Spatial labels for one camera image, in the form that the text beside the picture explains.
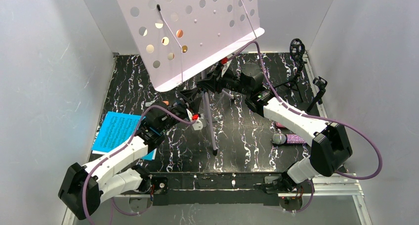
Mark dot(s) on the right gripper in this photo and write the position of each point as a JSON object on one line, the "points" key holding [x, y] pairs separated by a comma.
{"points": [[215, 82]]}

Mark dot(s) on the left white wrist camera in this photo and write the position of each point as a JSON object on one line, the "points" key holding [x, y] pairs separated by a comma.
{"points": [[199, 119]]}

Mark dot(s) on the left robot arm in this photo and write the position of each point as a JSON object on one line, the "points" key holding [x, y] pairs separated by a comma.
{"points": [[85, 187]]}

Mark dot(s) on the black tripod mic stand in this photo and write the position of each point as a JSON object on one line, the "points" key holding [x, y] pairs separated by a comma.
{"points": [[297, 51]]}

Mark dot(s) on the orange and grey marker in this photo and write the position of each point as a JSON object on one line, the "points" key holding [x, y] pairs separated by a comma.
{"points": [[154, 102]]}

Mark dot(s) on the aluminium frame rail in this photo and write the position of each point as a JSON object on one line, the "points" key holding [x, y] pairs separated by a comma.
{"points": [[224, 188]]}

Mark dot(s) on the blue sheet music page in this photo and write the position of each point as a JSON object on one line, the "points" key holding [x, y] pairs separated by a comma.
{"points": [[115, 129]]}

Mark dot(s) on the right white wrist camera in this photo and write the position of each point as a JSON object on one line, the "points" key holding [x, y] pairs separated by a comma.
{"points": [[225, 63]]}

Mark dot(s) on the silver tripod music stand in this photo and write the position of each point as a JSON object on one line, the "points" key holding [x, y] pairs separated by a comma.
{"points": [[177, 39]]}

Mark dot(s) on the black round-base mic stand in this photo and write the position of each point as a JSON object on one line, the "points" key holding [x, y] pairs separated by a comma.
{"points": [[321, 83]]}

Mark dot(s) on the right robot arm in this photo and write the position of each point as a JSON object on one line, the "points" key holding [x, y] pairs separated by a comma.
{"points": [[329, 142]]}

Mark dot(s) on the blue mesh microphone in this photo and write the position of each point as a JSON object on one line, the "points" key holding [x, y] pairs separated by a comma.
{"points": [[281, 139]]}

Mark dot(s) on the pink microphone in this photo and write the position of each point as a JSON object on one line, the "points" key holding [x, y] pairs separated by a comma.
{"points": [[280, 125]]}

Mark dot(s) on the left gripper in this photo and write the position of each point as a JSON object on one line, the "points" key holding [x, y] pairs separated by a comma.
{"points": [[183, 102]]}

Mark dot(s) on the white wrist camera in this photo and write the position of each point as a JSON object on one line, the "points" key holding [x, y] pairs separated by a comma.
{"points": [[225, 63], [199, 119]]}

